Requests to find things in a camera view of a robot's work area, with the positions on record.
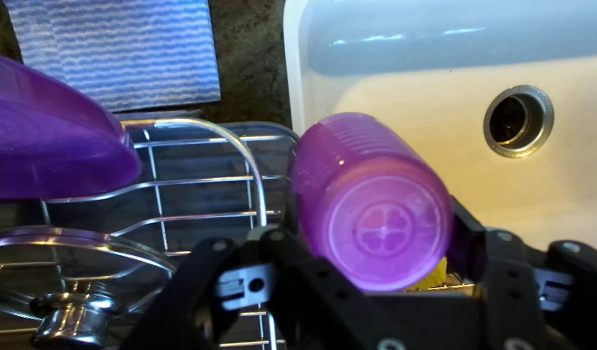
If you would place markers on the yellow sponge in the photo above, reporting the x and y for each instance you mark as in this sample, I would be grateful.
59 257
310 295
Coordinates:
435 274

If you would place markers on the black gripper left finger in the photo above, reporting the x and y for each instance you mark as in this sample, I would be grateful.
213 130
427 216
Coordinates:
310 297

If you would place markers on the metal sink drain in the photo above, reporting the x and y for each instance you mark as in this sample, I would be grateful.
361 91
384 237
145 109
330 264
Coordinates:
520 120

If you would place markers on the purple plastic bowl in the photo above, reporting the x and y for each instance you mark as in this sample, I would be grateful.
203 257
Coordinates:
46 136

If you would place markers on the clear glass lid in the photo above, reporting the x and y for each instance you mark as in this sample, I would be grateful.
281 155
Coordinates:
85 243

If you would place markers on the purple plastic cup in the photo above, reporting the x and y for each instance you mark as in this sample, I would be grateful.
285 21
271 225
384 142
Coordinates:
369 200

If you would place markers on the shiny metal utensil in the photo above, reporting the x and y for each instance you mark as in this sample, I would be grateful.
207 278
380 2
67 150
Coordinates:
71 317

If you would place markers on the white kitchen sink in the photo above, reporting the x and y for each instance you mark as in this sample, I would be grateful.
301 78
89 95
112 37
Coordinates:
441 58

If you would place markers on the blue folded cloth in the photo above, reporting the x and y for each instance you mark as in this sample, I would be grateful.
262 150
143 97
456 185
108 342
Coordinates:
116 50

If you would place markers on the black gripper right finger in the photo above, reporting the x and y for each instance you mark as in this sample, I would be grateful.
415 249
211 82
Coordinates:
524 292

